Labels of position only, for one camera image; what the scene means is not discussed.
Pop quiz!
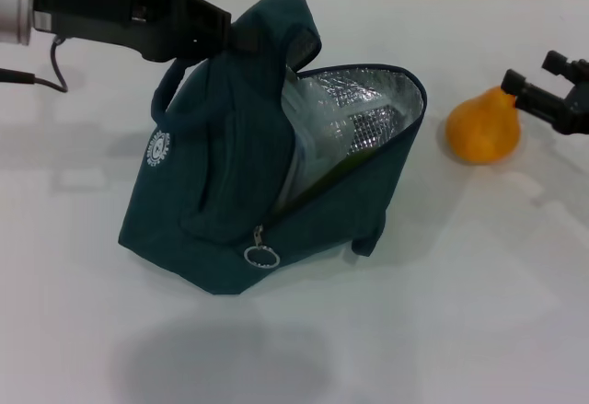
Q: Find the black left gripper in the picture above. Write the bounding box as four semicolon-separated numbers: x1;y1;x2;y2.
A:
31;0;264;63

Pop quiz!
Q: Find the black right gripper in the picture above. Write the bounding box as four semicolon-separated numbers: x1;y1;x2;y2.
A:
500;50;589;136

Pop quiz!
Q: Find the yellow orange pear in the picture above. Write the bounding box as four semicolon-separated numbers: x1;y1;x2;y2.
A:
445;85;522;167

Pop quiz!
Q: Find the dark teal insulated lunch bag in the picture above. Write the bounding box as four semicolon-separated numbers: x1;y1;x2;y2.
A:
117;0;429;296

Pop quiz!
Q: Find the green cucumber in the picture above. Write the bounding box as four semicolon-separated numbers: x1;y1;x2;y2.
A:
303;150;370;199

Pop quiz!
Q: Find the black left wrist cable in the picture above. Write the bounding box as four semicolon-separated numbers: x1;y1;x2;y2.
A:
0;35;70;94

